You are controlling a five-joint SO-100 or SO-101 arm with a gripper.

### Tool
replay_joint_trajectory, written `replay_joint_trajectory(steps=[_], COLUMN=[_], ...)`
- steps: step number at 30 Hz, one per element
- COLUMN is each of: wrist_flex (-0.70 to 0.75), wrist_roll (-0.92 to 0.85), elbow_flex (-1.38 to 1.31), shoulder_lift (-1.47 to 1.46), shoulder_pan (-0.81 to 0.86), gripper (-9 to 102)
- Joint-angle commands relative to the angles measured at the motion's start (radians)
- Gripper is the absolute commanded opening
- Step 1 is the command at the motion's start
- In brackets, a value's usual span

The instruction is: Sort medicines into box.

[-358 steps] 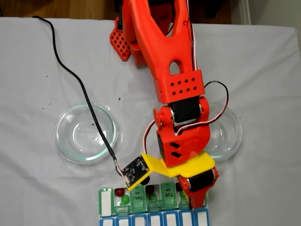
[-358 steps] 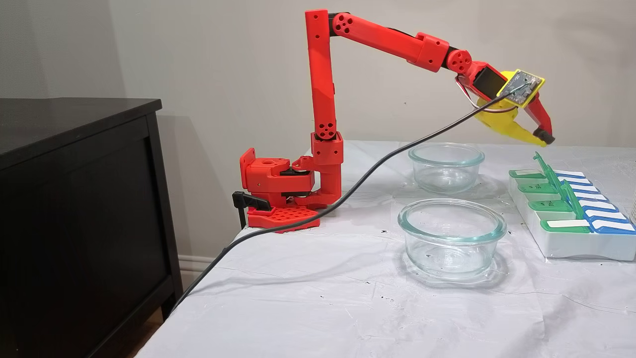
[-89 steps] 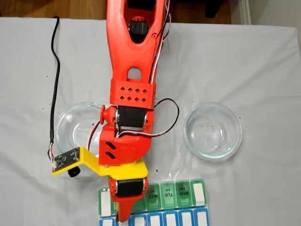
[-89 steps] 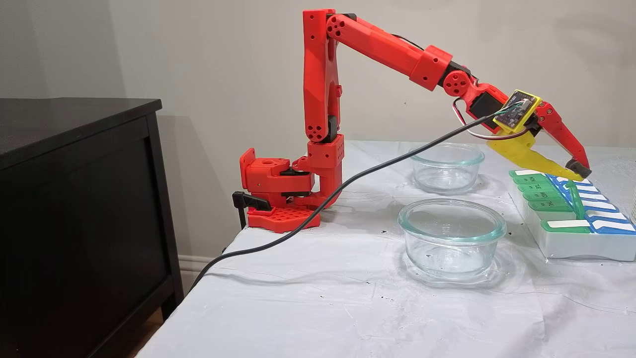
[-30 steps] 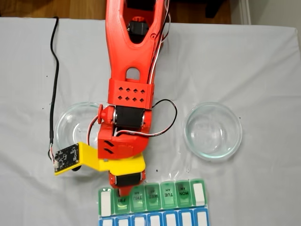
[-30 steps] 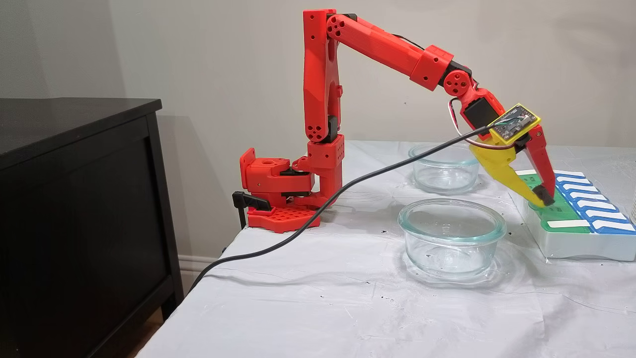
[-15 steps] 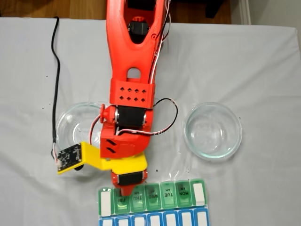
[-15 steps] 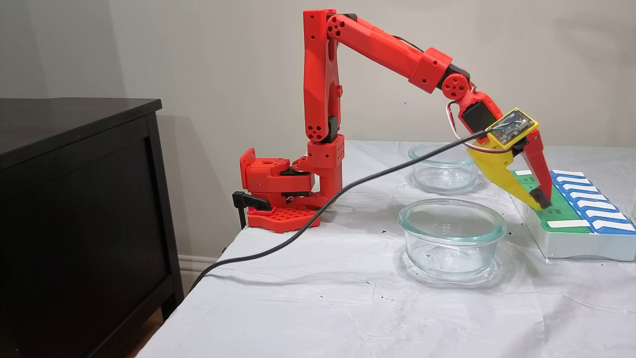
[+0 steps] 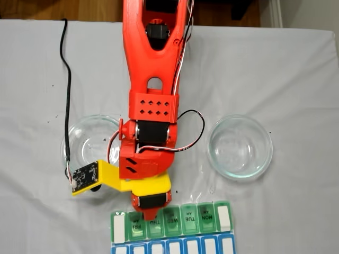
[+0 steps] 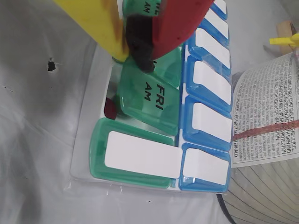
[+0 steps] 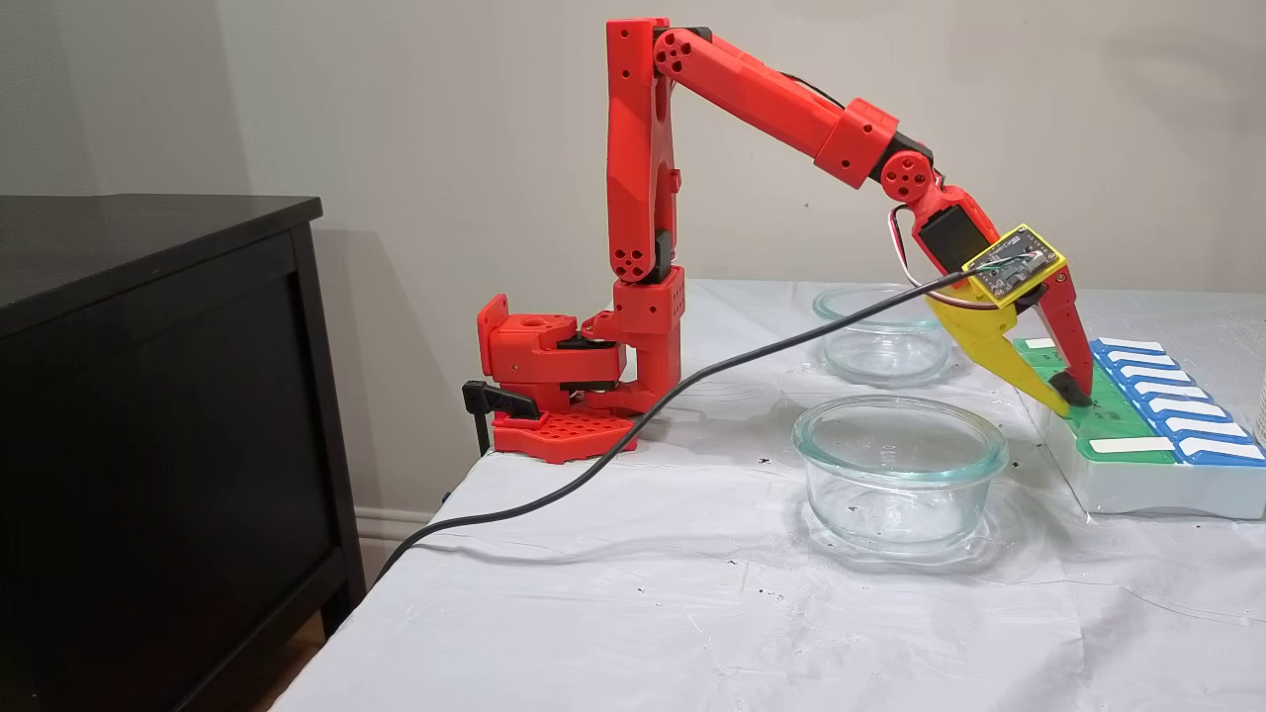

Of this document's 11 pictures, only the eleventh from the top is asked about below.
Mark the weekly pill organizer box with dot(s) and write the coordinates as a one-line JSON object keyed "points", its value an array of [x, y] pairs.
{"points": [[1137, 475]]}

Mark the glass bowl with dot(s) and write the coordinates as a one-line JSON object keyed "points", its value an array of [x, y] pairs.
{"points": [[880, 356], [969, 494]]}

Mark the white table cloth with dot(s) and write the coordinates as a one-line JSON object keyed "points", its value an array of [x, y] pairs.
{"points": [[643, 593]]}

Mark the black table clamp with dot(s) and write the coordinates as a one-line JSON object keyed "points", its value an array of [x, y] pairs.
{"points": [[495, 399]]}

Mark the white baseboard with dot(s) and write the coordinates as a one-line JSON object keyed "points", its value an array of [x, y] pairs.
{"points": [[381, 524]]}

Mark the black cabinet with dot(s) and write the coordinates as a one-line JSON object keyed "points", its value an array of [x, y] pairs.
{"points": [[148, 445]]}

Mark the camera board on yellow mount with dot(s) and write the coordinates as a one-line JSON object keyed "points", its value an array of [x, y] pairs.
{"points": [[1014, 265]]}

